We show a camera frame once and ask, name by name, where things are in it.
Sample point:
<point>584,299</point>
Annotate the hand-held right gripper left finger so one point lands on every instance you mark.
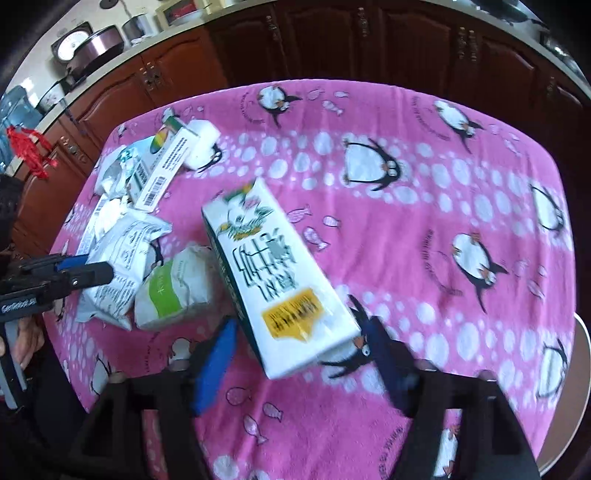
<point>214,369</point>

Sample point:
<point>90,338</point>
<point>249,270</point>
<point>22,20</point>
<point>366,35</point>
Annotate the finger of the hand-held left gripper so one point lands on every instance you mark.
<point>69,264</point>
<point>87,276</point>

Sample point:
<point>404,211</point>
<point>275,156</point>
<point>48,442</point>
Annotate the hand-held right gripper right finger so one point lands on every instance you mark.
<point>390,364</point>

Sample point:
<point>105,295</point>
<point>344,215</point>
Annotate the white printed packet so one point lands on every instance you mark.
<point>120,258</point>

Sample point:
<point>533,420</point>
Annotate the white green milk carton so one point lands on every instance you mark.
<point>272,277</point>

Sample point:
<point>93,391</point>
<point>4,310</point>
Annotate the white foam block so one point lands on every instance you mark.
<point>205,138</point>

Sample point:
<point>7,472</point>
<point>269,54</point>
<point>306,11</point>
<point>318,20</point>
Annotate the person's left hand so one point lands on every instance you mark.
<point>30,339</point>

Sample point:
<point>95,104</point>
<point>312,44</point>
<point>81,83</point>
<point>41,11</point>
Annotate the flat white wrapper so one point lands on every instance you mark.
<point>104,217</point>

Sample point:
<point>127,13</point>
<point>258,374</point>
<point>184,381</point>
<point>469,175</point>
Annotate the white green soft packet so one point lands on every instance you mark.
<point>175,290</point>

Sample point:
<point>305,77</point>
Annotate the silver teal wrapper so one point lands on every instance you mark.
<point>113,175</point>

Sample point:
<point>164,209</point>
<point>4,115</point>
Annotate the pink penguin blanket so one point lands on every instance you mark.
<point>415,258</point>

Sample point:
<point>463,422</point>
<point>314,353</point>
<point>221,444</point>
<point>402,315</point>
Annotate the red tassel ornament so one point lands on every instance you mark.
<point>30,147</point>

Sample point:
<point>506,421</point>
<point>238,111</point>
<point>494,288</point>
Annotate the white medicine box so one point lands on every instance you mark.
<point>161,161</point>

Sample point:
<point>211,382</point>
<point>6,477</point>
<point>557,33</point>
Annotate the blue water jug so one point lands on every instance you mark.
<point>16,115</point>

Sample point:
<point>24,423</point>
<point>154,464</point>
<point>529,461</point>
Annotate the small green orange box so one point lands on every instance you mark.
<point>173,122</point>

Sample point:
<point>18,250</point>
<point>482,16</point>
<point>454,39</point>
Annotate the dial kitchen scale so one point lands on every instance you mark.
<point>71,46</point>

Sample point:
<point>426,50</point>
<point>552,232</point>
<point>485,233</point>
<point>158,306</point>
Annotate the steel cooking pot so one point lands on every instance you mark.
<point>104,44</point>

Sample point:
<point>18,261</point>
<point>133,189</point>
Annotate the white countertop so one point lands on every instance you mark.
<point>175,34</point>

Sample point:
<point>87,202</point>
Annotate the brown wooden cabinets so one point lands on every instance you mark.
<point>369,41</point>

